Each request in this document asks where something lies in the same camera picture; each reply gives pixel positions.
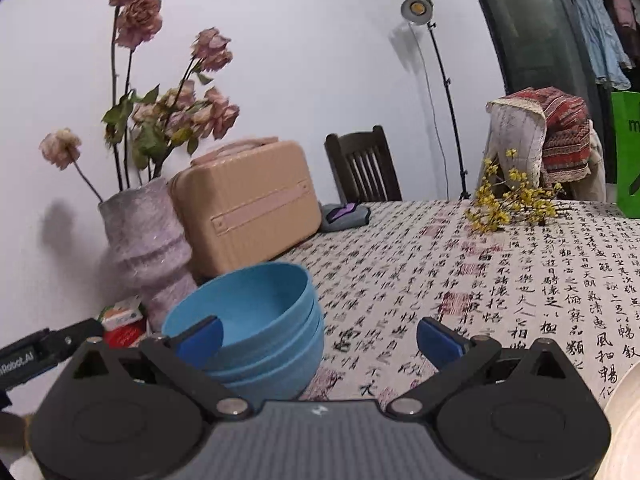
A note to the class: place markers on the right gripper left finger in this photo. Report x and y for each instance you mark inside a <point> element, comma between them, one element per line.
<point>180,360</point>

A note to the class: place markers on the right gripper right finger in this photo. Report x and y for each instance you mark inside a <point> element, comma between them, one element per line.
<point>460,363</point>

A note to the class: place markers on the blue bowl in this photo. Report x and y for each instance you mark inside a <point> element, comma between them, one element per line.
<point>260,308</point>
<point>286,382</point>
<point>280,355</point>

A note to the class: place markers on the cream plate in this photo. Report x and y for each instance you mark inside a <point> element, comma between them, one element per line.
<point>622,461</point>

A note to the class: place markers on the red white small package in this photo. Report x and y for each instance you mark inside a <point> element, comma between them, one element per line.
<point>124,323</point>

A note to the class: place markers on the purple ceramic vase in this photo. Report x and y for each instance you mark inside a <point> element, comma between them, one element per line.
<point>149,248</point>

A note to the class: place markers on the calligraphy print tablecloth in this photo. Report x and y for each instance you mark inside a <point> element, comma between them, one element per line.
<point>575,280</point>

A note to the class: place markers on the yellow blossom branch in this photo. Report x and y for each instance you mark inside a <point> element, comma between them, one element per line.
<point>510,198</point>

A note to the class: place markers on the pink hard suitcase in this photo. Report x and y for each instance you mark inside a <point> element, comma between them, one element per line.
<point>245,203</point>

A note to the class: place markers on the grey purple cloth pouch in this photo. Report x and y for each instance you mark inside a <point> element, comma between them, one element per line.
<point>342,217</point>

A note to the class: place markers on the dark wooden chair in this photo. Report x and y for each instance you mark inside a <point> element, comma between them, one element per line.
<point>363,167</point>

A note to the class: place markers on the dried pink roses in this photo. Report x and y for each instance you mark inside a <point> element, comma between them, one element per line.
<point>60,45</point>

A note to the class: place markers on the chair draped in beige cloth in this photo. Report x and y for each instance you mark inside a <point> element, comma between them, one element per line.
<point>590,169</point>

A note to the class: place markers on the red patterned blanket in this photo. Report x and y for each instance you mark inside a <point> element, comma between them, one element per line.
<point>544,133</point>

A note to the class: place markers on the green paper shopping bag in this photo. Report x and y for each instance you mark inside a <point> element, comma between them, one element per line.
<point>625,109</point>

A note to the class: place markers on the hanging blue clothes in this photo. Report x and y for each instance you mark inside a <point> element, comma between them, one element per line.
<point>605,50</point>

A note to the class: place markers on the dark framed window door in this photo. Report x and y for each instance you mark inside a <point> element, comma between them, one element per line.
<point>539,43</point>

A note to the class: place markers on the hanging pink garment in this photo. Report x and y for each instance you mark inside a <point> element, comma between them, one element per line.
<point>627,13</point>

